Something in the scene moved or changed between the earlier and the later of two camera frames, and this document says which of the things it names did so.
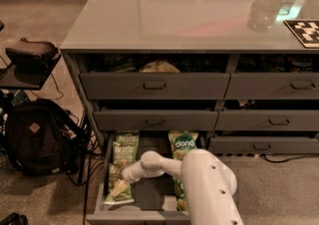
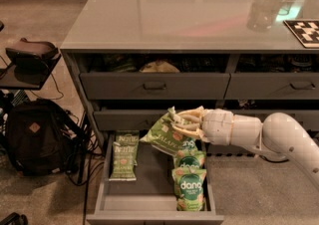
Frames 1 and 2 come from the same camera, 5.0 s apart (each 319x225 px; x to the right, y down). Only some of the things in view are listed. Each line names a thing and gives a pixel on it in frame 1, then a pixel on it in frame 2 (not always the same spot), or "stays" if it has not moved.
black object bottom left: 15,219 stays
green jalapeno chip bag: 127,198 to 164,134
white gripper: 130,175 to 217,125
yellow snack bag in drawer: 159,67 stays
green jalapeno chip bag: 128,136 stays
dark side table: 8,78 stays
